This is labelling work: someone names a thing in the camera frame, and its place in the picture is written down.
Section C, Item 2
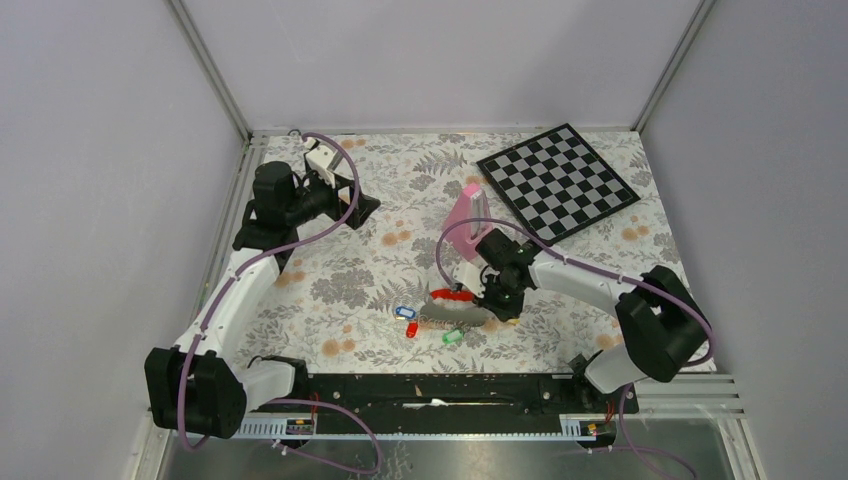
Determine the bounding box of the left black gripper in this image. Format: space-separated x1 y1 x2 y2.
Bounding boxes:
285 168 379 228

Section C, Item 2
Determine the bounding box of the red tag key bunch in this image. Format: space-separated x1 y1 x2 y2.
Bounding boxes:
398 288 490 338

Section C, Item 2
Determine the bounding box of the blue tag key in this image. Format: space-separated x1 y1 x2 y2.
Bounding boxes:
394 306 417 321

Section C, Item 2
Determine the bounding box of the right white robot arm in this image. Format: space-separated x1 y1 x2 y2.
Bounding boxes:
475 229 710 412

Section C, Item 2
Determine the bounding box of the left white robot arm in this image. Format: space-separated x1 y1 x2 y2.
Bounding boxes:
144 161 380 439

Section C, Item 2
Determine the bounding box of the pink transparent box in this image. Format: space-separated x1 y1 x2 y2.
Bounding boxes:
443 183 493 261

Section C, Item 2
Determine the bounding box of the floral table mat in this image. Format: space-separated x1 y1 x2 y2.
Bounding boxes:
218 131 702 375

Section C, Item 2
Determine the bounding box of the black white checkerboard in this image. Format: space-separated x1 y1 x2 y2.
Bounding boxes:
476 123 640 246

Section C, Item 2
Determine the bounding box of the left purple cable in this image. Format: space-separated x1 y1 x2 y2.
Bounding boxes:
176 132 362 453

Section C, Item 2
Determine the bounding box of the purple cable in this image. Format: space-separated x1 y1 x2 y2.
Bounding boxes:
435 218 718 369
176 132 362 453

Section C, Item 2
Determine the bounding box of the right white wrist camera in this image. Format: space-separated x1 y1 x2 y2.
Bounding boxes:
453 261 488 297

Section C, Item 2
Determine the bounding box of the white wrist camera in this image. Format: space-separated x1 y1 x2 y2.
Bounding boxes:
304 137 344 188
453 261 488 297

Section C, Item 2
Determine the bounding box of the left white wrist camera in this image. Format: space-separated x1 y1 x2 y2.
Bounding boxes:
304 137 344 188

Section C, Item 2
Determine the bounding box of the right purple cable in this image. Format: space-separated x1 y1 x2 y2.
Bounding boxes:
435 218 718 369

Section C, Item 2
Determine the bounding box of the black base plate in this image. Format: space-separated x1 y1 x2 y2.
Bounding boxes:
259 373 639 422

